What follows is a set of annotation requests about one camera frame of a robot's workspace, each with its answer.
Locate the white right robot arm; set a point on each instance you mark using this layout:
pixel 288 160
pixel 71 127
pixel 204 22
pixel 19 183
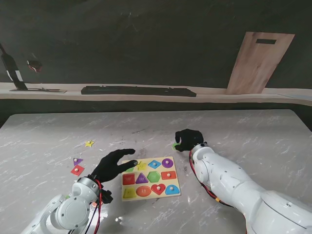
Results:
pixel 243 190

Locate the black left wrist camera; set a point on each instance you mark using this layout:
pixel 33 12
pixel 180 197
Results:
pixel 107 196

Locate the purple triangle puzzle piece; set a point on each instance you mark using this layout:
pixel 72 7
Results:
pixel 77 161

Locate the purple circle puzzle piece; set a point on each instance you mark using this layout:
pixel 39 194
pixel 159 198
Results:
pixel 167 164

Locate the yellow star puzzle piece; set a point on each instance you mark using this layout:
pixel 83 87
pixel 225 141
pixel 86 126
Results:
pixel 89 144

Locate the orange oval puzzle piece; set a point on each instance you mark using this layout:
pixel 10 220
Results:
pixel 93 204

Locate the wooden shape puzzle board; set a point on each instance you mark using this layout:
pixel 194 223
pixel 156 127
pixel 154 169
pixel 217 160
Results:
pixel 143 192

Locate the black keyboard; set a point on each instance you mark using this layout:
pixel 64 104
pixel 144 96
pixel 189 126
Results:
pixel 136 90

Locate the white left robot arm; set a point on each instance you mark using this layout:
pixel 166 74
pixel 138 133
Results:
pixel 70 214

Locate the thin flat wooden plate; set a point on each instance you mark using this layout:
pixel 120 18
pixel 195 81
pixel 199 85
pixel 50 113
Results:
pixel 48 91

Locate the green knobbed puzzle piece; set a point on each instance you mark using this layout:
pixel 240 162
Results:
pixel 67 196

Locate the green round puzzle piece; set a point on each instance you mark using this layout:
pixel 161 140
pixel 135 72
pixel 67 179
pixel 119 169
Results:
pixel 174 146

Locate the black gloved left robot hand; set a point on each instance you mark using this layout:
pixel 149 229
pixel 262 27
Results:
pixel 108 168

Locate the blue dome puzzle piece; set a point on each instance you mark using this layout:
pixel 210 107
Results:
pixel 171 191

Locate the black bottle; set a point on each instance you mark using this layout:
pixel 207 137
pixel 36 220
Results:
pixel 12 68

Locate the blue diamond puzzle piece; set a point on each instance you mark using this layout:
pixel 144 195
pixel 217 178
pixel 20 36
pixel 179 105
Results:
pixel 152 164

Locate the orange rectangle puzzle piece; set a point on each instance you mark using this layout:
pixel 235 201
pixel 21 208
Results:
pixel 165 176

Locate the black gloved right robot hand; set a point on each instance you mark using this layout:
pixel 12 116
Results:
pixel 191 139

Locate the red heart puzzle piece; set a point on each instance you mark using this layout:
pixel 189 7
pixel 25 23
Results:
pixel 156 190

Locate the wooden cutting board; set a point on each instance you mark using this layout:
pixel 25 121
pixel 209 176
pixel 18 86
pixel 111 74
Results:
pixel 258 63

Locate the red square puzzle piece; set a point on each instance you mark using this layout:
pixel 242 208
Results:
pixel 77 170

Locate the long wooden shelf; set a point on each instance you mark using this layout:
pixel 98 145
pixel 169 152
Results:
pixel 156 98

